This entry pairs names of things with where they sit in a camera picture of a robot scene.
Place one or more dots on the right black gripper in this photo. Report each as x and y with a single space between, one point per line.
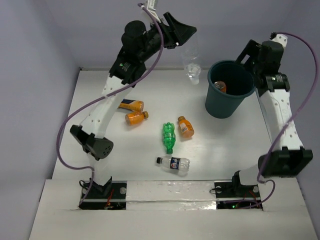
254 49

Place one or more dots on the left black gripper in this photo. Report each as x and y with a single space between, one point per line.
171 31

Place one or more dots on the clear crushed plastic bottle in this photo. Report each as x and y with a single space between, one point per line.
190 55

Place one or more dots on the tall orange juice bottle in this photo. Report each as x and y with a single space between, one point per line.
220 85

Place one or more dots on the orange bottle blue label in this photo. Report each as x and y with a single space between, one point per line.
133 105

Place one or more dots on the small orange bottle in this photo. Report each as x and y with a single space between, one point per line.
135 118
186 129

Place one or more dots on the green plastic bottle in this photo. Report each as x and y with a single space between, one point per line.
168 137

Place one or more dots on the clear pepsi bottle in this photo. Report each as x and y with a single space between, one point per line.
175 165

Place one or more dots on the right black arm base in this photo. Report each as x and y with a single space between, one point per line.
230 198

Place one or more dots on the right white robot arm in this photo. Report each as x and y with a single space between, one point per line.
287 155

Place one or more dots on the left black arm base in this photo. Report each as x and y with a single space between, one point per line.
114 197

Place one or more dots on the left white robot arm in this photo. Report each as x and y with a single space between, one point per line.
138 45

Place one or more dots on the dark teal plastic bin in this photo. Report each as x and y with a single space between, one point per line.
239 84

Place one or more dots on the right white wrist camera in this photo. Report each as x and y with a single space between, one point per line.
279 38

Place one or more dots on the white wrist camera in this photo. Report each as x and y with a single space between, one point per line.
279 38
151 7

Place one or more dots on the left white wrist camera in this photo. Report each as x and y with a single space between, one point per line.
151 7

